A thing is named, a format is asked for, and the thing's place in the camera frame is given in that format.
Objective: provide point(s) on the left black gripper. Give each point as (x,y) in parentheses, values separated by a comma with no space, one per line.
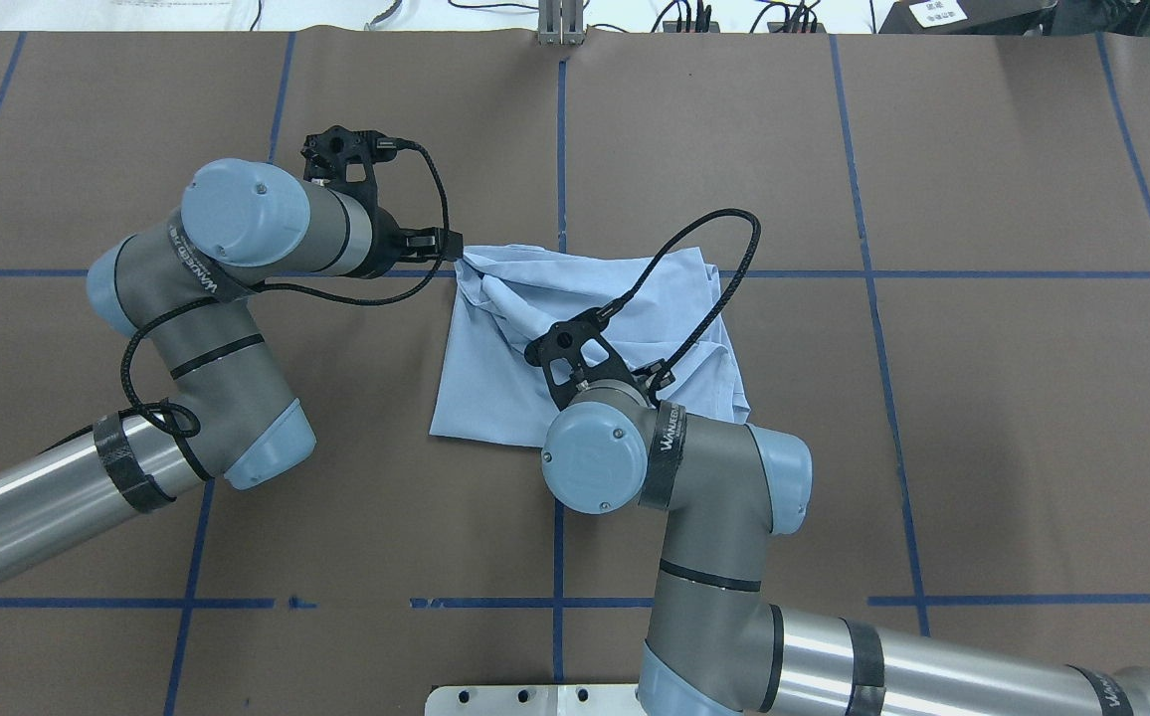
(387,251)

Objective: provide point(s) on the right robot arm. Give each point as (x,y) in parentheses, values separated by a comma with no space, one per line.
(714,646)

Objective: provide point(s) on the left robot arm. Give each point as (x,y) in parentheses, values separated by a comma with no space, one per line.
(205,396)

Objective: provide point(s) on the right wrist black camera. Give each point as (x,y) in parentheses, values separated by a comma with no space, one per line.
(573,355)

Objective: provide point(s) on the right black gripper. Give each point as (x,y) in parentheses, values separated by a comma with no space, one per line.
(657,379)

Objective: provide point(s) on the black power adapter box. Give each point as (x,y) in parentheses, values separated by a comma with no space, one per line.
(966,18)

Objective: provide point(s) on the aluminium frame post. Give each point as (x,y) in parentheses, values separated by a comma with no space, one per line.
(561,22)

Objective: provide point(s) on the light blue t-shirt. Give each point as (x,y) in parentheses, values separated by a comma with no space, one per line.
(509,295)

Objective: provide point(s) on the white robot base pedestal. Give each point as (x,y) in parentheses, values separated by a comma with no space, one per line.
(543,699)

